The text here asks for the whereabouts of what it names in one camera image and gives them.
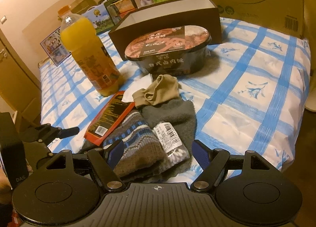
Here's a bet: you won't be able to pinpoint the cotton swab plastic bag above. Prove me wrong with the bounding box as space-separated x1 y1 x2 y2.
153 122 190 170

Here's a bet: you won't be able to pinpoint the orange juice bottle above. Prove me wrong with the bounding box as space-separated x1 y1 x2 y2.
58 5 123 97

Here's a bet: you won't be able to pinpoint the wooden headboard panel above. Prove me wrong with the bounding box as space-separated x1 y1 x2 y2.
23 0 100 57

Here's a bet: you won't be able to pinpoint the blue checkered bed sheet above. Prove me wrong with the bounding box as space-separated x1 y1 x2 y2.
40 18 311 170

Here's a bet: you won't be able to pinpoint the dark grey fuzzy cloth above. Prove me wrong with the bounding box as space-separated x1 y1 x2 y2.
140 98 197 179

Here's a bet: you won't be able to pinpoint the wall light switch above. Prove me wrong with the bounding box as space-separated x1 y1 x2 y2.
0 16 7 24

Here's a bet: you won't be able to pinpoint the wooden door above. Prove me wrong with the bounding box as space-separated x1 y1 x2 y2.
1 33 41 125

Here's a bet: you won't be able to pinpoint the striped knitted grey sock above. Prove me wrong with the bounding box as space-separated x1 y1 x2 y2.
102 109 166 182

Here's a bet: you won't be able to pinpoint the white tissue paper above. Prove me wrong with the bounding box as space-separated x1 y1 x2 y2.
122 74 153 103

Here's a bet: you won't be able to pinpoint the blue milk carton box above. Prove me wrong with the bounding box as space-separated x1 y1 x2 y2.
83 4 115 35

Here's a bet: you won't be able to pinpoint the black instant noodle bowl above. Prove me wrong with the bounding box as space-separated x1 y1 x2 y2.
125 25 212 76

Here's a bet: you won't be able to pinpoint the orange red noodle boxes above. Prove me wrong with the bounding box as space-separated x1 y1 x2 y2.
107 0 137 25

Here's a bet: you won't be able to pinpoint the dark brown open box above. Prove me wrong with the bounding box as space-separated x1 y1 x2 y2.
109 0 222 61

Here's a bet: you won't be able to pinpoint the beige sock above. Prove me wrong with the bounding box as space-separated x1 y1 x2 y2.
132 74 179 108

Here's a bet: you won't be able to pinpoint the red black packet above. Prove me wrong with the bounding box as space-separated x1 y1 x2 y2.
84 91 135 146

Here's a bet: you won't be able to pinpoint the blue cartoon flat box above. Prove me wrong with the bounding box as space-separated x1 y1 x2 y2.
40 27 71 66

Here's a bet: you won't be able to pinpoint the small brown cardboard box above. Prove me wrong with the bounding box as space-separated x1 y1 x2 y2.
70 0 98 14

